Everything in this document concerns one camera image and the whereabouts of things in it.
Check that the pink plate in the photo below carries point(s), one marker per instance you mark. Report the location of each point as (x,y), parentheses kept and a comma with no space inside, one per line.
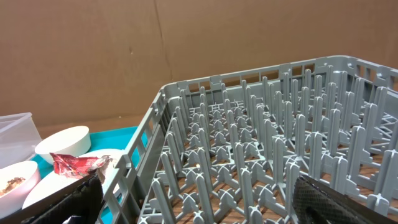
(54,182)

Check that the clear plastic bin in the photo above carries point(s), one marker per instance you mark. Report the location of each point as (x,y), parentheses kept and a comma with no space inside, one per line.
(19,137)

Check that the pink bowl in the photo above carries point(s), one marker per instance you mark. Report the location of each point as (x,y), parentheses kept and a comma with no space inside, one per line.
(14,200)

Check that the brown food chunk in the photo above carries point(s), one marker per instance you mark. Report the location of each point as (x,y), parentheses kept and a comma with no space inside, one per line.
(11,185)

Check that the teal plastic tray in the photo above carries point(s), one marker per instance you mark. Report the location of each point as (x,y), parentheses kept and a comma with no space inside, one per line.
(111,139)

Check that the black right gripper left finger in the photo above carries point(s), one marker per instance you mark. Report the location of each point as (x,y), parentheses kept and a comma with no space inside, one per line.
(80,202)

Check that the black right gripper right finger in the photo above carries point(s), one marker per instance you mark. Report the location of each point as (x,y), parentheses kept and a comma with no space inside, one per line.
(314,202)

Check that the white bowl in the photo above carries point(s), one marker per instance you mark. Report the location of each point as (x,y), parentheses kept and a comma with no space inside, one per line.
(73,141)

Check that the red snack wrapper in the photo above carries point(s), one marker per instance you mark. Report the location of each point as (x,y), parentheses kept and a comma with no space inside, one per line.
(78,167)

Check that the grey dishwasher rack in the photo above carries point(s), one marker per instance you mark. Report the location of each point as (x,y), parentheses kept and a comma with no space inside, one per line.
(229,148)

